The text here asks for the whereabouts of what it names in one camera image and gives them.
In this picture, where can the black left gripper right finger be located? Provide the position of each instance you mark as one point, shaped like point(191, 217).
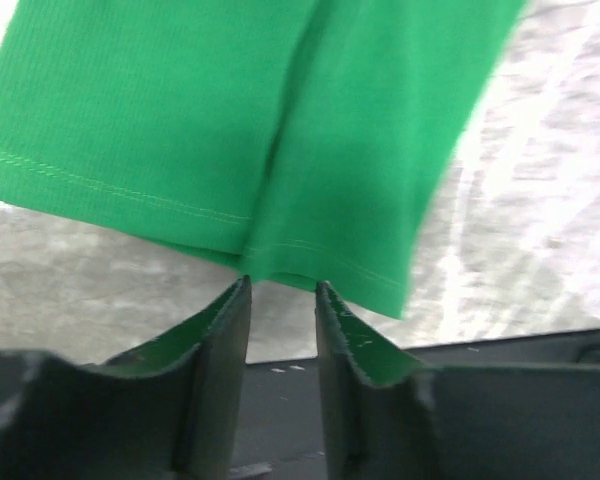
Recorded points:
point(371, 422)

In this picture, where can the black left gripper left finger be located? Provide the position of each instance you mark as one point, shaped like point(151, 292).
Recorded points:
point(211, 347)

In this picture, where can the green tank top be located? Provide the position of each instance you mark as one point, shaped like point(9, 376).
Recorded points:
point(294, 141)

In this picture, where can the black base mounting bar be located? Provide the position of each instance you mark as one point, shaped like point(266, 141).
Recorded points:
point(517, 408)

